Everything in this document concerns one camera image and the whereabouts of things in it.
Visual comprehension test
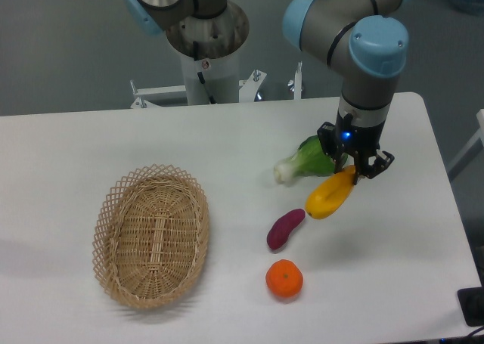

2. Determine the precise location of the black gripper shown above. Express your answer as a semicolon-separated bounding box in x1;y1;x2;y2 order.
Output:
317;113;395;184

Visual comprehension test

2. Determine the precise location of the yellow mango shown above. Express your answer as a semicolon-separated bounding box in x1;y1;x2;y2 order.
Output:
305;165;355;219

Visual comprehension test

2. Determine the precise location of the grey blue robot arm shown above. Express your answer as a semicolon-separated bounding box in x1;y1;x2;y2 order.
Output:
124;0;410;180

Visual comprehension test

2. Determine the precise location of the green bok choy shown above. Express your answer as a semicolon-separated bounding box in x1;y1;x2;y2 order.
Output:
273;135;334;184

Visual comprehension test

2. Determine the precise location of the purple sweet potato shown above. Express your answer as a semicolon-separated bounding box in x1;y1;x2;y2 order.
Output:
266;209;306;250

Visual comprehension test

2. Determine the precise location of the orange tangerine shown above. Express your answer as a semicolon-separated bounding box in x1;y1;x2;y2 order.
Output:
265;259;303;299

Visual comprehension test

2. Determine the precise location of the black device at edge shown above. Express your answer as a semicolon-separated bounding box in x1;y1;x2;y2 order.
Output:
457;287;483;327

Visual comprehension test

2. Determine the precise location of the woven wicker basket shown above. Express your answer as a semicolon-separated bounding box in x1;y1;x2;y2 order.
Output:
92;165;209;309

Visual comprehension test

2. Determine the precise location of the white frame at right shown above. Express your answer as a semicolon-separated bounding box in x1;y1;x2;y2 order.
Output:
446;109;483;181

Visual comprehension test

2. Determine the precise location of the white metal base frame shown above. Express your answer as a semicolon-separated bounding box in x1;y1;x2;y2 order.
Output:
129;61;306;109

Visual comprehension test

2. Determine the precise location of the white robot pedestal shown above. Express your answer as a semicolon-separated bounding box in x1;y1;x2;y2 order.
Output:
179;53;240;105

